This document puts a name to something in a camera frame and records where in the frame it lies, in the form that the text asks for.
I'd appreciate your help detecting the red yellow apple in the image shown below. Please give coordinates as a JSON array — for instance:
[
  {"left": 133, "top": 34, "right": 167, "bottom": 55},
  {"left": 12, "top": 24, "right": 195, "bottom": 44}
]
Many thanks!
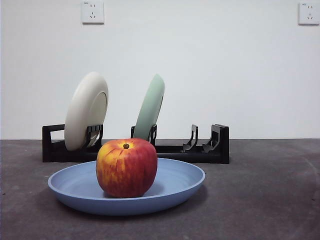
[{"left": 96, "top": 137, "right": 159, "bottom": 199}]

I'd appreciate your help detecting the black plate rack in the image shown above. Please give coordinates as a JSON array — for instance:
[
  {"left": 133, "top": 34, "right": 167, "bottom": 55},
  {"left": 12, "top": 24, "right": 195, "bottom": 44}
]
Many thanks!
[{"left": 41, "top": 123, "right": 230, "bottom": 165}]

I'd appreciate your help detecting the white wall socket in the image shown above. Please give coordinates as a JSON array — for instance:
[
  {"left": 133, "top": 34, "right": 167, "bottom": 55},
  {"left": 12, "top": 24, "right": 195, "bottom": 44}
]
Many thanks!
[
  {"left": 81, "top": 0, "right": 105, "bottom": 25},
  {"left": 297, "top": 2, "right": 320, "bottom": 26}
]

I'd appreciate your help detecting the pale green plate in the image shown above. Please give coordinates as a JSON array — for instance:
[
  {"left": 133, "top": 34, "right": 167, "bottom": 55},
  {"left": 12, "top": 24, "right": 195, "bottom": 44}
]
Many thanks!
[{"left": 132, "top": 73, "right": 166, "bottom": 145}]

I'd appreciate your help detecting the blue plate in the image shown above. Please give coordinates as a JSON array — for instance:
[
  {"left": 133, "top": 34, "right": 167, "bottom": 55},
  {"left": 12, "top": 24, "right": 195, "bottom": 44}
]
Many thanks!
[{"left": 47, "top": 157, "right": 206, "bottom": 216}]

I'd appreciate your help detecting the white plate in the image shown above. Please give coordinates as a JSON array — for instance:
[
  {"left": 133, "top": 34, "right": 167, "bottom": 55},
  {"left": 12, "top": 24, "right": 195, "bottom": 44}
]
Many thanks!
[{"left": 64, "top": 71, "right": 110, "bottom": 152}]

